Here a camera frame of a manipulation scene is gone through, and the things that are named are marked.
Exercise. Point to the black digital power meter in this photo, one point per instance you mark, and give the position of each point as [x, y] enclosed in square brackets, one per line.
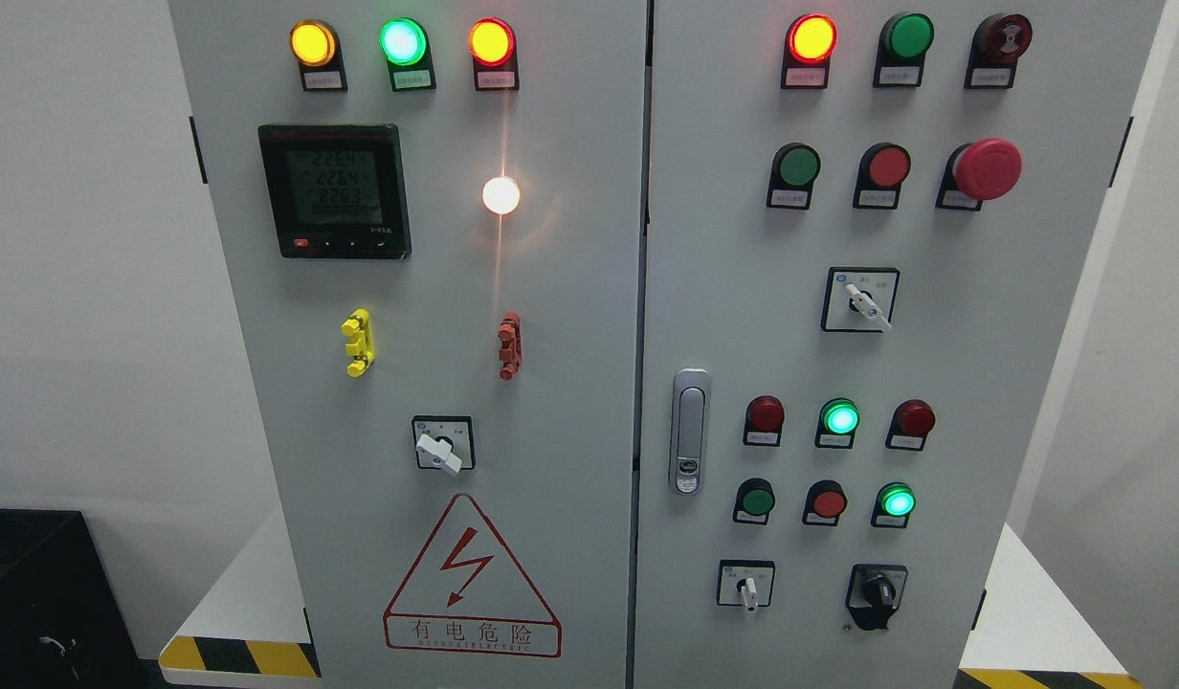
[336, 191]

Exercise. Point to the black rotary knob switch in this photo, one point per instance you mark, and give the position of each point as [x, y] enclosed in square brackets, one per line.
[874, 595]

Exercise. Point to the red emergency stop mushroom button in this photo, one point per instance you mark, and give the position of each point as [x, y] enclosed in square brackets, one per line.
[977, 172]

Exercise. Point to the green lit indicator lower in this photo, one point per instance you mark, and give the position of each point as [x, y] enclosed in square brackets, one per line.
[893, 506]

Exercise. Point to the dark green indicator light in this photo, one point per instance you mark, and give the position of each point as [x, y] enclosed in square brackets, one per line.
[903, 42]

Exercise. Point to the black box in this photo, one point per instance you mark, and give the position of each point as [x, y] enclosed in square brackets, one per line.
[60, 625]

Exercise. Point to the red lit indicator right door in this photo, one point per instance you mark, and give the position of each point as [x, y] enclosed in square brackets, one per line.
[809, 44]

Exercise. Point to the red electric hazard warning sticker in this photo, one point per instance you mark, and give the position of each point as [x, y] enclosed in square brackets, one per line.
[466, 592]

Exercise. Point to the dark red indicator light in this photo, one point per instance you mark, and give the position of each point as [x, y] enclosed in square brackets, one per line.
[911, 423]
[764, 419]

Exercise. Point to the yellow terminal connector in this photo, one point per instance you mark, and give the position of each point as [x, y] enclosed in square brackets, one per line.
[359, 343]

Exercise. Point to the white lit indicator light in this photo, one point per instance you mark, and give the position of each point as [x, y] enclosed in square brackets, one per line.
[501, 195]

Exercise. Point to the white selector switch left door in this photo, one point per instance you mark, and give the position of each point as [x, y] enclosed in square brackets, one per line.
[444, 442]

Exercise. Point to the white selector switch upper right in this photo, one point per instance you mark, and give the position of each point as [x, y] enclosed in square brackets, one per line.
[859, 299]

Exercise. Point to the white selector switch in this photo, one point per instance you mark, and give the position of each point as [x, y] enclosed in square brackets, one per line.
[859, 299]
[746, 583]

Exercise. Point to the dark red indicator light right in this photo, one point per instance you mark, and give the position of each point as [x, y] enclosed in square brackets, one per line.
[911, 423]

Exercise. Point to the white selector switch lower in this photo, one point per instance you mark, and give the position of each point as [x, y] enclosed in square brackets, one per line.
[746, 583]

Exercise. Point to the yellow indicator light top left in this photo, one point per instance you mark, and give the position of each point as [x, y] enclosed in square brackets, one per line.
[317, 48]

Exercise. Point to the red push button lower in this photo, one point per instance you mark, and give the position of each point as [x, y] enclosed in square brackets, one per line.
[824, 504]

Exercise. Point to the silver door handle lock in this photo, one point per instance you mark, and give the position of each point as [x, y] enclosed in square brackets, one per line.
[690, 405]

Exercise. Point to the red push button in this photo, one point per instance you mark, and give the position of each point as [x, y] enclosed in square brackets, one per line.
[824, 504]
[882, 170]

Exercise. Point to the dark red buzzer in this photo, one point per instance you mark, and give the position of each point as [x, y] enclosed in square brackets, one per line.
[998, 43]

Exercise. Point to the grey electrical cabinet right door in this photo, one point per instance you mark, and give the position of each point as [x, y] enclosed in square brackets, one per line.
[737, 288]

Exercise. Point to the white platform with hazard stripes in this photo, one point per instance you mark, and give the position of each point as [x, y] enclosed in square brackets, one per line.
[249, 630]

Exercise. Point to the green push button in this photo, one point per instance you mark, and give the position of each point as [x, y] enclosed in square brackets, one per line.
[754, 502]
[794, 168]

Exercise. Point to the green lit indicator light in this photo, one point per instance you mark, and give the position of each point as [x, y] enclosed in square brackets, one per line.
[406, 47]

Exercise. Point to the green push button lower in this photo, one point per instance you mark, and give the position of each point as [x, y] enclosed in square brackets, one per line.
[754, 502]

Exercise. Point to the dark red indicator light left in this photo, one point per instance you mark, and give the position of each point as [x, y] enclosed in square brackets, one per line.
[764, 419]

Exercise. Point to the green push button upper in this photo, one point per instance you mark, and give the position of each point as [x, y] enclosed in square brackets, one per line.
[794, 168]

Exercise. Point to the grey electrical cabinet left door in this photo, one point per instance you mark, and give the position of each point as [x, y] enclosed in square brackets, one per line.
[554, 446]

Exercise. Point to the red push button upper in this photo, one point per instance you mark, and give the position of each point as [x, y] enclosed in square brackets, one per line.
[882, 170]

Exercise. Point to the red terminal connector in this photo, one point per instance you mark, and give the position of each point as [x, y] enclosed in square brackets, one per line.
[510, 351]

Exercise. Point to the red ringed yellow indicator light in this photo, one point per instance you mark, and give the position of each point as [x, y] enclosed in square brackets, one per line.
[493, 49]

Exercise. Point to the grey electrical cabinet door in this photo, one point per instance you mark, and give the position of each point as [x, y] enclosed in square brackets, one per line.
[554, 446]
[737, 288]

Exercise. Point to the green lit indicator middle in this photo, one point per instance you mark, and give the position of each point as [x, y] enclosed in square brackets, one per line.
[837, 424]

